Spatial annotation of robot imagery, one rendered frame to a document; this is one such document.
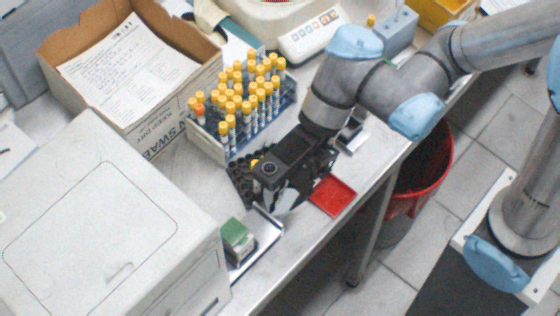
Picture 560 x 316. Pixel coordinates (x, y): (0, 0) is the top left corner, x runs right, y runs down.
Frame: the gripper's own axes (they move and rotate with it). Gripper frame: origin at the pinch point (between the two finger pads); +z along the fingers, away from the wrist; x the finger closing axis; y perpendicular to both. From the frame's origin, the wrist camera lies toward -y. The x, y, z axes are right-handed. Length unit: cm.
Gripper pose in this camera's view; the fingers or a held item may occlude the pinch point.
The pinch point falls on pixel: (270, 214)
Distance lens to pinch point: 112.3
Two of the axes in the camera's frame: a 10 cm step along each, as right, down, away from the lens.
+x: -7.4, -5.8, 3.4
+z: -3.5, 7.6, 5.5
